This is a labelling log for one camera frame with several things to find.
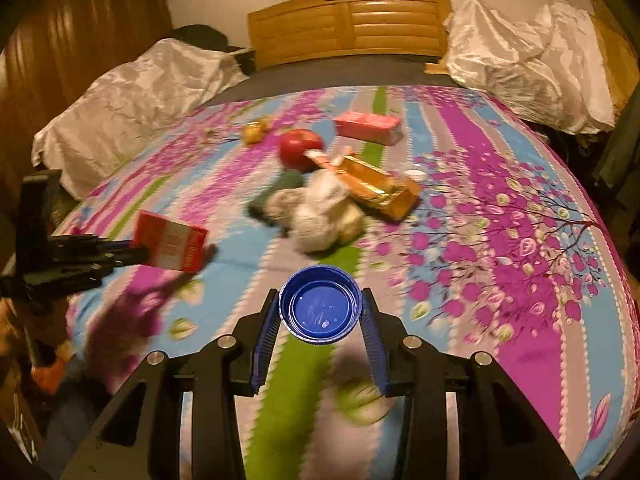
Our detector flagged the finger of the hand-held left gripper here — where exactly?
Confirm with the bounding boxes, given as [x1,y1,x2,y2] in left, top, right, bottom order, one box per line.
[50,234,152,273]

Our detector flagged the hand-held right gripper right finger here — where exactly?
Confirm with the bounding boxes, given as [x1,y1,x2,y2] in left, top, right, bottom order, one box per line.
[360,287,581,480]

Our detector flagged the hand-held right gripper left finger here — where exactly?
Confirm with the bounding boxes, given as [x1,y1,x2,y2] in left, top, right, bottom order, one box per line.
[60,287,281,480]

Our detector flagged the small red white box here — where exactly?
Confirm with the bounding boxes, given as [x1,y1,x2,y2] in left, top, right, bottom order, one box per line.
[131,210,209,274]

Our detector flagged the blue plastic lid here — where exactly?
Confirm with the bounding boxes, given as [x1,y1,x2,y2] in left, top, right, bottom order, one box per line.
[279,266,363,347]

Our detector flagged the person's left hand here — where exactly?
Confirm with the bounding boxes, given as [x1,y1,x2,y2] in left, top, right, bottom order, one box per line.
[27,337,77,397]

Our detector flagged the floral striped blanket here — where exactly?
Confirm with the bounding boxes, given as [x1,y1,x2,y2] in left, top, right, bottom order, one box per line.
[50,85,640,480]

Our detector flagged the small white satin sheet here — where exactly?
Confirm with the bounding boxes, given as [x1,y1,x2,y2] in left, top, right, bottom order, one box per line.
[31,42,249,198]

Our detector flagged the dark green cloth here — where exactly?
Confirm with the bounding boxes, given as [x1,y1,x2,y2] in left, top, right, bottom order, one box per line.
[247,172,307,222]

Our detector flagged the gold foil box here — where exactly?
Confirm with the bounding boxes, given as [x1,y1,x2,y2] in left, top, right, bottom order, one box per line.
[336,154,422,223]

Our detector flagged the wooden wardrobe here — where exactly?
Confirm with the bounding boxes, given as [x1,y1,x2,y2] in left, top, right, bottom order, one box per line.
[0,0,173,221]

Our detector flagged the yellow wrapper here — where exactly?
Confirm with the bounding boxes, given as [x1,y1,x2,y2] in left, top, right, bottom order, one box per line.
[242,117,271,147]

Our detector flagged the red apple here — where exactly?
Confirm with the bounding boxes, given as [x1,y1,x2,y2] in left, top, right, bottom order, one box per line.
[279,129,326,171]

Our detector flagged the pink box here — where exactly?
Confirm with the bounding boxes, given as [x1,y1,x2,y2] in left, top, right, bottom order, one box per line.
[332,110,405,147]

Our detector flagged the black cloth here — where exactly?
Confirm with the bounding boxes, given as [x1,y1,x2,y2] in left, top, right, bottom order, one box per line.
[167,25,236,54]

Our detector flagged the grey mattress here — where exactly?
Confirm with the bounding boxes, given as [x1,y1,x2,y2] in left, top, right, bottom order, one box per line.
[202,52,493,108]

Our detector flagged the black coat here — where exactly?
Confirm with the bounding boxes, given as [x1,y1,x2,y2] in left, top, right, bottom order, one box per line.
[592,105,640,196]

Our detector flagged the wooden headboard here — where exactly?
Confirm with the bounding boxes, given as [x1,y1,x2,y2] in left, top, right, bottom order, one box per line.
[247,0,453,68]

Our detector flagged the large white satin sheet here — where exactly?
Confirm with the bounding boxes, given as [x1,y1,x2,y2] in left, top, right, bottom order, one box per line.
[442,0,618,135]

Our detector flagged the tan padded cloth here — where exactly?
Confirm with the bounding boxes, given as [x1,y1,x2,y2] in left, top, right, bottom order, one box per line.
[592,5,640,111]

